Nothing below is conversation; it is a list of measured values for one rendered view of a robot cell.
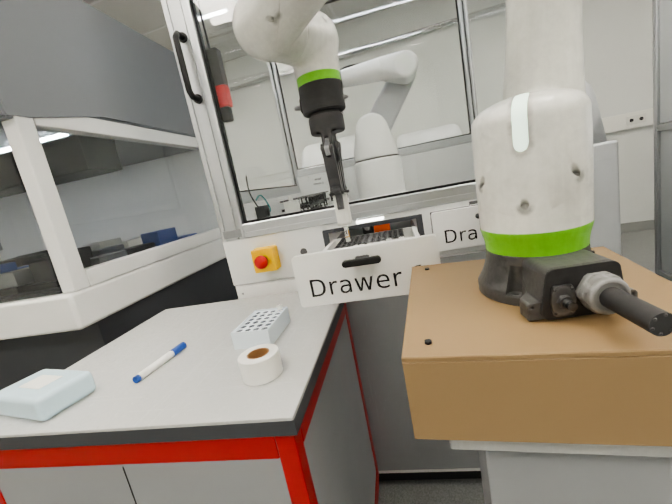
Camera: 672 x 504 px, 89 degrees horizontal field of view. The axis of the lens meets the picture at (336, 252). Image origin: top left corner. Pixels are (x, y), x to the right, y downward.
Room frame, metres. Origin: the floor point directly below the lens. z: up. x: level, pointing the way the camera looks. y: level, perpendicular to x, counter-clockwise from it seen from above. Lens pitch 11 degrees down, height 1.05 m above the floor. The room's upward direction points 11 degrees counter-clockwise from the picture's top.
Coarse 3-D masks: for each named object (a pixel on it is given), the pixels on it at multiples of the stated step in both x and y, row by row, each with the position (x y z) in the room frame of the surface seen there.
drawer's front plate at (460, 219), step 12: (432, 216) 0.93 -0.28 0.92; (444, 216) 0.93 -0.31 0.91; (456, 216) 0.92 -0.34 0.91; (468, 216) 0.91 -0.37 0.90; (432, 228) 0.95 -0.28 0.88; (444, 228) 0.93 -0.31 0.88; (456, 228) 0.92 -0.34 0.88; (468, 228) 0.91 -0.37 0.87; (444, 240) 0.93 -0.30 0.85; (456, 240) 0.92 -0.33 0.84; (468, 240) 0.91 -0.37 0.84; (480, 240) 0.91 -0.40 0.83
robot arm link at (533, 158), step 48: (528, 96) 0.39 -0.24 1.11; (576, 96) 0.38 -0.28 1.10; (480, 144) 0.43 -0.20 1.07; (528, 144) 0.38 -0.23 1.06; (576, 144) 0.37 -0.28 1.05; (480, 192) 0.44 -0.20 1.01; (528, 192) 0.38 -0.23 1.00; (576, 192) 0.38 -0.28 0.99; (528, 240) 0.39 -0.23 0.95; (576, 240) 0.38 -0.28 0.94
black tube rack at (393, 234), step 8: (384, 232) 0.94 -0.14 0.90; (392, 232) 0.91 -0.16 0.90; (400, 232) 0.89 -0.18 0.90; (344, 240) 0.93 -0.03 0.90; (352, 240) 0.92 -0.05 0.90; (360, 240) 0.88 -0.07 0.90; (368, 240) 0.86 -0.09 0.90; (376, 240) 0.84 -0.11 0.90; (384, 240) 0.83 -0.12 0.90; (336, 248) 0.84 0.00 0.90
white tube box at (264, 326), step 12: (264, 312) 0.77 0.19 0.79; (276, 312) 0.75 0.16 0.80; (288, 312) 0.77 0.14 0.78; (240, 324) 0.71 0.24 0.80; (252, 324) 0.70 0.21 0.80; (264, 324) 0.69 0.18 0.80; (276, 324) 0.69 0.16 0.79; (240, 336) 0.66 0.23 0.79; (252, 336) 0.66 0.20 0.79; (264, 336) 0.65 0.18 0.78; (276, 336) 0.68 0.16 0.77; (240, 348) 0.66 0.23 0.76
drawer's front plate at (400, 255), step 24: (408, 240) 0.63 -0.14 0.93; (432, 240) 0.62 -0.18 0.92; (312, 264) 0.67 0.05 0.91; (336, 264) 0.66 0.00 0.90; (384, 264) 0.64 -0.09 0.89; (408, 264) 0.63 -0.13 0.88; (432, 264) 0.63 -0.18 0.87; (336, 288) 0.66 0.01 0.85; (384, 288) 0.64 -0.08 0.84; (408, 288) 0.64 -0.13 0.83
